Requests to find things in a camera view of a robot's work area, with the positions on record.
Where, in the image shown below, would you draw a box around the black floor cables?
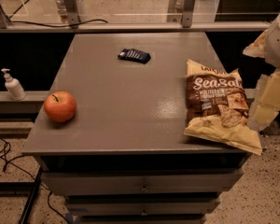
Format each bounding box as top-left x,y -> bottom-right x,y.
0,128 -> 72,224

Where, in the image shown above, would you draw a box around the lower grey drawer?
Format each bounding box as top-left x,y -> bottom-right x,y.
65,199 -> 219,216

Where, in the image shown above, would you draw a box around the white pump bottle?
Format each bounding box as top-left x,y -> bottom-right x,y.
1,68 -> 26,100

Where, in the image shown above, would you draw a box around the red apple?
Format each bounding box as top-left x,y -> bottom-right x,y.
44,91 -> 77,122

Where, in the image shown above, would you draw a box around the upper grey drawer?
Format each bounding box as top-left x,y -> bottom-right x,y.
41,169 -> 244,196

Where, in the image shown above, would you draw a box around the black cable on ledge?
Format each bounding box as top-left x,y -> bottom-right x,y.
8,18 -> 109,29

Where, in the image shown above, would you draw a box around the brown sea salt chip bag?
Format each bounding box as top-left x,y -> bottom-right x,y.
184,60 -> 262,155

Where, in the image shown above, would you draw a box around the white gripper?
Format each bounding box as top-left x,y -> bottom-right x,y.
243,14 -> 280,131

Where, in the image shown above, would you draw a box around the dark blue rxbar wrapper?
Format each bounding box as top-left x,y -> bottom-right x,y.
118,49 -> 151,64

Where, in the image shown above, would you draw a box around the grey drawer cabinet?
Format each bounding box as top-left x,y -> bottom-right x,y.
23,33 -> 247,224

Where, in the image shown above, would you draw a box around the grey drawer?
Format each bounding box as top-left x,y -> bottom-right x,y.
65,199 -> 219,216
41,169 -> 244,196

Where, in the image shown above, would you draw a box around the black floor rail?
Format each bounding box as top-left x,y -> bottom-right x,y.
19,168 -> 42,224

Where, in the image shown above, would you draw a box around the left metal bracket post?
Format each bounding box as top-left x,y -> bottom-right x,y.
55,0 -> 80,28

